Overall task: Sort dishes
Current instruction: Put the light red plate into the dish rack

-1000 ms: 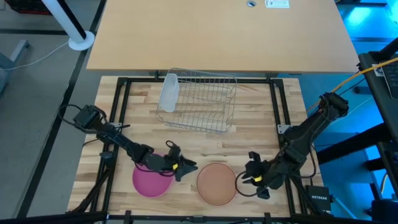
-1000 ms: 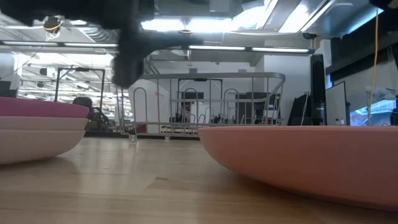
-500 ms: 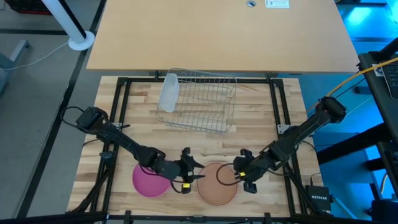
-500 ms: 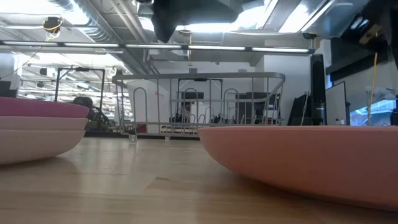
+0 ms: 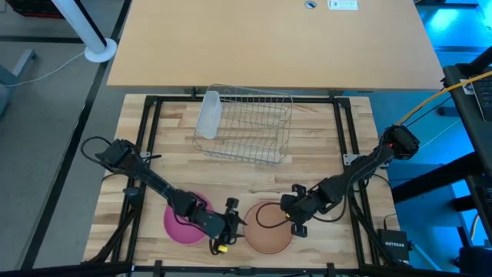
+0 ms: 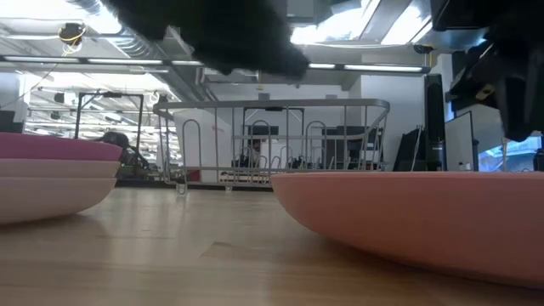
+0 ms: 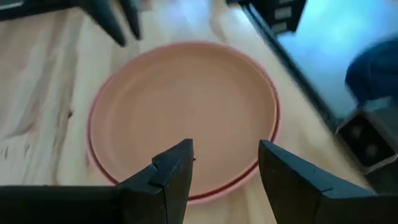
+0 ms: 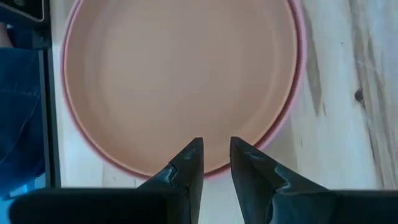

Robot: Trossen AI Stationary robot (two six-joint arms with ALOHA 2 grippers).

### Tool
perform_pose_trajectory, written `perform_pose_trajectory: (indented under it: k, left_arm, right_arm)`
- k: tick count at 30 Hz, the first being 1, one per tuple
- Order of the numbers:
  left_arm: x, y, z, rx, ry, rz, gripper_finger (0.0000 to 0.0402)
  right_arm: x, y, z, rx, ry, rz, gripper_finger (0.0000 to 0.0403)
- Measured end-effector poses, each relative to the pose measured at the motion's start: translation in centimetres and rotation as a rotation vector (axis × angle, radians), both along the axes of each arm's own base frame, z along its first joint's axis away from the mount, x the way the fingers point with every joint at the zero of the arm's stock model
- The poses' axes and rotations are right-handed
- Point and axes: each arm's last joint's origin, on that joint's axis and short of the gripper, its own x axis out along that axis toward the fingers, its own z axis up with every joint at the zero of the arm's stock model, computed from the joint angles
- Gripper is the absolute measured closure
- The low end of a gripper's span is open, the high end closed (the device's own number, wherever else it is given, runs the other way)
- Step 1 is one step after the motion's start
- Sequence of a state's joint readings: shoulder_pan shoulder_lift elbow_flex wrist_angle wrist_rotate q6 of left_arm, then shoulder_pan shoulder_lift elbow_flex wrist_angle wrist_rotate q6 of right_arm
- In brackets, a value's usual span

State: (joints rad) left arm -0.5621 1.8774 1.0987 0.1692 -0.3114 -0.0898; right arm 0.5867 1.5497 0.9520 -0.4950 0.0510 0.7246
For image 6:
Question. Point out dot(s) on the magenta plate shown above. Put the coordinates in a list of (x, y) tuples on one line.
[(51, 149)]

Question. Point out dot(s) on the black tower speaker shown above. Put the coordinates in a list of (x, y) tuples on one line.
[(434, 123)]

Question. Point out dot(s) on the black metal rig frame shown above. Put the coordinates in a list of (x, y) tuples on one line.
[(109, 94)]

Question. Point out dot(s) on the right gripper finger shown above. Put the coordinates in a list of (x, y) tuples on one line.
[(525, 110)]

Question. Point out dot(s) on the salmon pink plate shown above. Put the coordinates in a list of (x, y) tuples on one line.
[(404, 212)]

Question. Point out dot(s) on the white standing panel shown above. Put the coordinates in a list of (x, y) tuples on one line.
[(459, 144)]

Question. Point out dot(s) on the ceiling light strip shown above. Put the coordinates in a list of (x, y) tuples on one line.
[(42, 59), (322, 66), (382, 68), (125, 61)]

